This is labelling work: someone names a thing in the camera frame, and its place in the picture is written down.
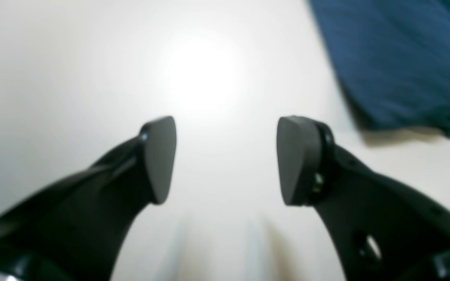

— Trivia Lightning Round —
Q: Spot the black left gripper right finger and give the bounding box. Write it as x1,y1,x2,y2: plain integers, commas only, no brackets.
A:
276,116,450,281

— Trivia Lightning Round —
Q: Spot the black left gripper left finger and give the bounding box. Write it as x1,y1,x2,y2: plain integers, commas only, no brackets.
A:
0,116,177,281

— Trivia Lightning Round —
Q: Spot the dark blue t-shirt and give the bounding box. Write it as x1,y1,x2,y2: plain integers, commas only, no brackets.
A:
309,0,450,138

